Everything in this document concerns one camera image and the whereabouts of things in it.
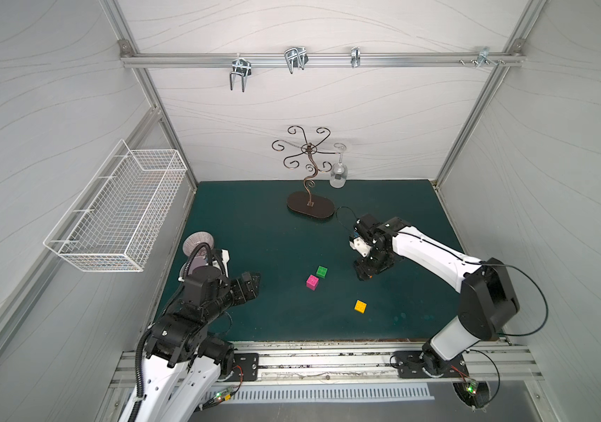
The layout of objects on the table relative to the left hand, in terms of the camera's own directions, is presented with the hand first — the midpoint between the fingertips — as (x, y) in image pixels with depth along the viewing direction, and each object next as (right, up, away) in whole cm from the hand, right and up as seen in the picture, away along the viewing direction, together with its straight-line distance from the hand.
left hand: (249, 279), depth 71 cm
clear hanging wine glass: (+28, +32, +26) cm, 50 cm away
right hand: (+36, -1, +15) cm, 39 cm away
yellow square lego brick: (+33, -13, +14) cm, 39 cm away
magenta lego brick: (+18, -6, +16) cm, 24 cm away
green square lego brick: (+21, -3, +20) cm, 29 cm away
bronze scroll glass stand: (+13, +22, +41) cm, 48 cm away
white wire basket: (-35, +15, -3) cm, 39 cm away
